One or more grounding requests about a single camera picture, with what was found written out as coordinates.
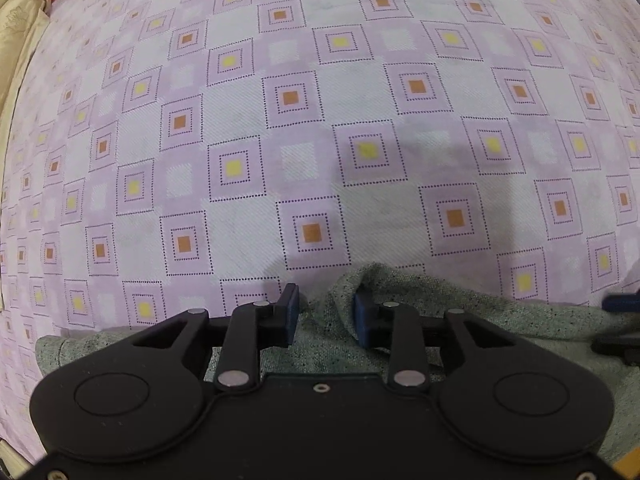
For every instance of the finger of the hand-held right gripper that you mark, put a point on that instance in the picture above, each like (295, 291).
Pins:
(622, 302)
(620, 349)

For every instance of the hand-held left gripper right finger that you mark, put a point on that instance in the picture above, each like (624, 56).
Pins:
(362, 317)

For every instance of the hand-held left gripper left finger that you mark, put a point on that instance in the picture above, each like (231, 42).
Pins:
(292, 317)

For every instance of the grey pants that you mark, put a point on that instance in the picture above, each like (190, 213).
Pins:
(327, 350)

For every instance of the pink patterned bed sheet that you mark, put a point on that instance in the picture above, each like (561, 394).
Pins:
(320, 125)

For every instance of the cream pillow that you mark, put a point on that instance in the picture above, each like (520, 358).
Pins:
(20, 35)

